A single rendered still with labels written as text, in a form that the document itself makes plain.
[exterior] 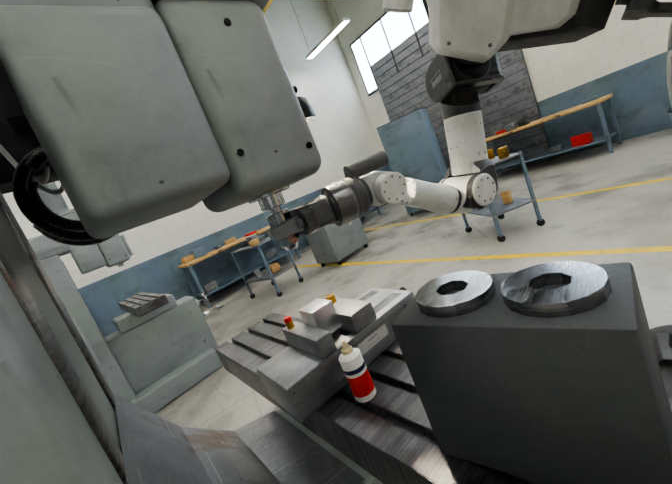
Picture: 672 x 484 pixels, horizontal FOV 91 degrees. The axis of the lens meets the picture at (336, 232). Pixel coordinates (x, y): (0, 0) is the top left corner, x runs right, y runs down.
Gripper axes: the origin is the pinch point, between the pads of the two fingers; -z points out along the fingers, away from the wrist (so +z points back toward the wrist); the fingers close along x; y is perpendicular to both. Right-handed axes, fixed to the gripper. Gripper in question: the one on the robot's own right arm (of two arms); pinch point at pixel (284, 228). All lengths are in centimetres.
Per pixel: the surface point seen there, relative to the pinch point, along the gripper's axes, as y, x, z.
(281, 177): -8.9, 9.6, 1.5
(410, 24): -270, -621, 587
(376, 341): 28.9, 4.3, 7.2
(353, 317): 21.2, 5.4, 4.4
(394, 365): 31.7, 10.3, 6.8
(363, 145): -60, -828, 462
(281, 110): -19.5, 8.5, 6.5
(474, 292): 11.7, 37.0, 9.6
